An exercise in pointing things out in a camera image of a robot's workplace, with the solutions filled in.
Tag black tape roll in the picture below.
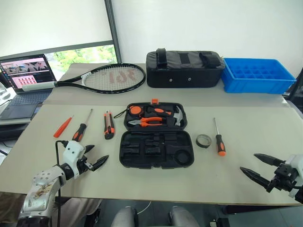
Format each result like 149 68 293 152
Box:
196 133 212 149

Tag grey side desk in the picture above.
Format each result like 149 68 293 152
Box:
0 89 52 157

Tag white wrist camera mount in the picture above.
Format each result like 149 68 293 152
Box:
62 140 86 179
285 154 303 204

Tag black orange handled screwdriver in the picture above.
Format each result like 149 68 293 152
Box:
213 117 226 157
72 108 93 142

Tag open laptop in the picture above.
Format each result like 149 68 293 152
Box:
0 53 58 120

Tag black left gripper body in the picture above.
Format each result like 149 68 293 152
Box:
75 155 94 175

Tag silver hammer head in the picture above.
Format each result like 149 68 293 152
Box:
145 105 185 125

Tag small red screwdriver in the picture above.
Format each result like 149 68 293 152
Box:
53 115 74 139

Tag black chair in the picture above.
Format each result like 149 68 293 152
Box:
283 68 303 114

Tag black white tennis racket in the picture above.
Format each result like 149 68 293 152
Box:
22 62 146 95

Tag orange black utility knife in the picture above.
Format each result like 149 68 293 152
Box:
103 110 116 140

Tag grey rounded shape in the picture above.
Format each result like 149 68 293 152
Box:
168 205 200 227
110 205 138 227

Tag orange handled pliers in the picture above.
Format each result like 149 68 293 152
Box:
127 116 165 128

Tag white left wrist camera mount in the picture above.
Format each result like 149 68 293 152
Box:
62 140 86 179

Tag beige cloth shape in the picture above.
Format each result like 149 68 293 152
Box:
0 191 103 227

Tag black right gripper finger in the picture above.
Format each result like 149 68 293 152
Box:
239 166 272 190
253 153 286 167

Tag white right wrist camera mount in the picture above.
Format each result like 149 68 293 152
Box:
285 154 303 204

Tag grey window frame post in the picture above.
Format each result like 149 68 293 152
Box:
104 0 123 64

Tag black fabric bag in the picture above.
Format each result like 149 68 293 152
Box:
145 48 225 89

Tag blue plastic compartment crate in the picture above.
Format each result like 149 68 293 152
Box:
221 57 297 94

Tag black tool case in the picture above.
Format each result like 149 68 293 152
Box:
119 98 195 170

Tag white roller blind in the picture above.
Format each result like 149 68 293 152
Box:
0 0 115 59

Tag orange black tape measure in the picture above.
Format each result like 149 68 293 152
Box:
113 105 144 119

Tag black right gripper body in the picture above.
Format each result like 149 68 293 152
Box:
266 162 299 193

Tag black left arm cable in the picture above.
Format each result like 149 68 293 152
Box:
55 140 71 227

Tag thin white cable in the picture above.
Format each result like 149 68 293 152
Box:
138 201 152 215

